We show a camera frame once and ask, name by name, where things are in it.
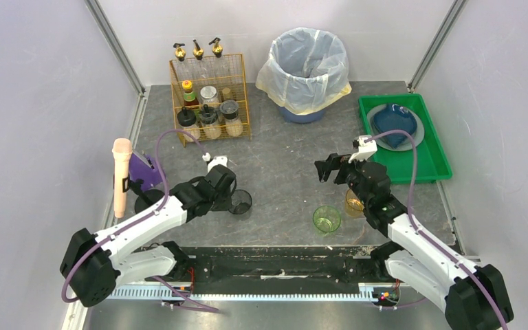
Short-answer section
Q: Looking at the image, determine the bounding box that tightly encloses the amber glass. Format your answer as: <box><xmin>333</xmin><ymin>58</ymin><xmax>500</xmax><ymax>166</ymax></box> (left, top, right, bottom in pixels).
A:
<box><xmin>344</xmin><ymin>189</ymin><xmax>364</xmax><ymax>218</ymax></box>

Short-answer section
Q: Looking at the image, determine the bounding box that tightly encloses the green glass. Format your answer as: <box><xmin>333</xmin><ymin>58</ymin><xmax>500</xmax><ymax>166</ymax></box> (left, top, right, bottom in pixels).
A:
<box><xmin>313</xmin><ymin>206</ymin><xmax>342</xmax><ymax>233</ymax></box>

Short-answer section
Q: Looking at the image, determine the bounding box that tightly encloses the blue ribbed dish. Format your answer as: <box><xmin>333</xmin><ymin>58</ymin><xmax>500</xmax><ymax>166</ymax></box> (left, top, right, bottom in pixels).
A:
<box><xmin>371</xmin><ymin>103</ymin><xmax>418</xmax><ymax>149</ymax></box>

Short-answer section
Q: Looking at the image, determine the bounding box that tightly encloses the grey-green round plate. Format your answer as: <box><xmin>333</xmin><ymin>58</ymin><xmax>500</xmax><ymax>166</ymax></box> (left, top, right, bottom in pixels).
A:
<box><xmin>366</xmin><ymin>104</ymin><xmax>425</xmax><ymax>152</ymax></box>

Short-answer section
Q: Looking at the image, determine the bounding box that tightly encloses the dark smoky glass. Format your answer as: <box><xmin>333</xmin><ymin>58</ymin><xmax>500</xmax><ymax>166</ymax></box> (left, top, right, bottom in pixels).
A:
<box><xmin>228</xmin><ymin>189</ymin><xmax>252</xmax><ymax>215</ymax></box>

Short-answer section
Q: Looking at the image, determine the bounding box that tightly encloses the small yellow oil bottle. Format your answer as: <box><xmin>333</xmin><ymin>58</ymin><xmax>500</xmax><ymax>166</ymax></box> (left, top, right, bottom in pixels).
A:
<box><xmin>221</xmin><ymin>87</ymin><xmax>234</xmax><ymax>102</ymax></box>

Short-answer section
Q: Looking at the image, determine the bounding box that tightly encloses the black flip-cap spice jar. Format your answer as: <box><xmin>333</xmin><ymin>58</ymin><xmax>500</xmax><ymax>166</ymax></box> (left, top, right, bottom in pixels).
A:
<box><xmin>199</xmin><ymin>105</ymin><xmax>221</xmax><ymax>140</ymax></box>

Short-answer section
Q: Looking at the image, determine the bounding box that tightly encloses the black cap spice jar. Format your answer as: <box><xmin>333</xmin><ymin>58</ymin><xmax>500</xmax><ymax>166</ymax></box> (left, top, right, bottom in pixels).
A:
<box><xmin>176</xmin><ymin>107</ymin><xmax>201</xmax><ymax>142</ymax></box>

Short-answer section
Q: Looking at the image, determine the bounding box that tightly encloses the brown-sauce bottle gold spout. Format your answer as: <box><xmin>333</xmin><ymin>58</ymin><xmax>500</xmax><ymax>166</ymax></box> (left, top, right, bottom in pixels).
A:
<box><xmin>192</xmin><ymin>39</ymin><xmax>212</xmax><ymax>86</ymax></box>

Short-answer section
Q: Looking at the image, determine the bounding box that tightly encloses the red sauce bottle green label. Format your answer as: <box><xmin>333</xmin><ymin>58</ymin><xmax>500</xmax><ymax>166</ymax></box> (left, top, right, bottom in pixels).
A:
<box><xmin>181</xmin><ymin>80</ymin><xmax>200</xmax><ymax>111</ymax></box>

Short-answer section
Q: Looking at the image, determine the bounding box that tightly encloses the clear oil bottle gold spout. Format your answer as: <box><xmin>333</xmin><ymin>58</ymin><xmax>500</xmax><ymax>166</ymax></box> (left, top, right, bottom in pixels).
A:
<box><xmin>173</xmin><ymin>43</ymin><xmax>193</xmax><ymax>81</ymax></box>

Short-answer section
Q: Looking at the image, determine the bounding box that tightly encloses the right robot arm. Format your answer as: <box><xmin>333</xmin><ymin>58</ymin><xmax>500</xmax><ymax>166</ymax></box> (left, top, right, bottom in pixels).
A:
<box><xmin>314</xmin><ymin>153</ymin><xmax>514</xmax><ymax>329</ymax></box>

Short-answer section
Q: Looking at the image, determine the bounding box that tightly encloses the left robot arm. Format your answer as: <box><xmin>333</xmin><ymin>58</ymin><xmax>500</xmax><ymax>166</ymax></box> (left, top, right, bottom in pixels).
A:
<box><xmin>60</xmin><ymin>156</ymin><xmax>237</xmax><ymax>307</ymax></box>

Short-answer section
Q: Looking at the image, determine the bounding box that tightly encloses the green plastic tray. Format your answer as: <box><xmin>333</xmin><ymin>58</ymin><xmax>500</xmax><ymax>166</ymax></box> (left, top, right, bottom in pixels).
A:
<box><xmin>358</xmin><ymin>93</ymin><xmax>452</xmax><ymax>184</ymax></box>

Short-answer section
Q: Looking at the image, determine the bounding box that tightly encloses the bin with plastic liner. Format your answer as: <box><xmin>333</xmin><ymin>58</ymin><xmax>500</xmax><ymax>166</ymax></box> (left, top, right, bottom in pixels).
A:
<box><xmin>256</xmin><ymin>27</ymin><xmax>351</xmax><ymax>124</ymax></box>

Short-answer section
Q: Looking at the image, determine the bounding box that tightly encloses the purple box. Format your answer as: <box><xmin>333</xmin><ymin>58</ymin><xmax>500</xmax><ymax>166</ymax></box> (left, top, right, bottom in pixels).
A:
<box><xmin>129</xmin><ymin>151</ymin><xmax>163</xmax><ymax>192</ymax></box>

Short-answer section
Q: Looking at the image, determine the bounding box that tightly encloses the beige microphone on stand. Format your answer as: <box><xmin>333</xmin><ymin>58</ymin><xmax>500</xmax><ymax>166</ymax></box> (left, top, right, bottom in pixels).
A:
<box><xmin>112</xmin><ymin>137</ymin><xmax>164</xmax><ymax>219</ymax></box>

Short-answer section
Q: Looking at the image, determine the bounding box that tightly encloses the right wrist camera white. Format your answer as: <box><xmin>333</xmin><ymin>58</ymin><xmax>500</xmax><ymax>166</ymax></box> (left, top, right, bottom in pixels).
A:
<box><xmin>348</xmin><ymin>135</ymin><xmax>377</xmax><ymax>163</ymax></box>

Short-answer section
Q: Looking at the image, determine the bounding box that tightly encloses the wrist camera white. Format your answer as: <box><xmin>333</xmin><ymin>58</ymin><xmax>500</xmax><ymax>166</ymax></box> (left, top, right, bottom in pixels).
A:
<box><xmin>348</xmin><ymin>135</ymin><xmax>377</xmax><ymax>163</ymax></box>
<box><xmin>202</xmin><ymin>153</ymin><xmax>228</xmax><ymax>173</ymax></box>

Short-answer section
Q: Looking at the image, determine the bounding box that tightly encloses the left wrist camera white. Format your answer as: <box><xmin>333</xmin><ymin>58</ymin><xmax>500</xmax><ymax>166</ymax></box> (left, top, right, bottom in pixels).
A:
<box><xmin>202</xmin><ymin>153</ymin><xmax>228</xmax><ymax>173</ymax></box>

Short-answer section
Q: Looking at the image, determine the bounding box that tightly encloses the yellow wire rack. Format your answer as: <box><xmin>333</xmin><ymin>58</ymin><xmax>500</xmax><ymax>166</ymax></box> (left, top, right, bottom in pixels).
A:
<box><xmin>169</xmin><ymin>54</ymin><xmax>252</xmax><ymax>145</ymax></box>

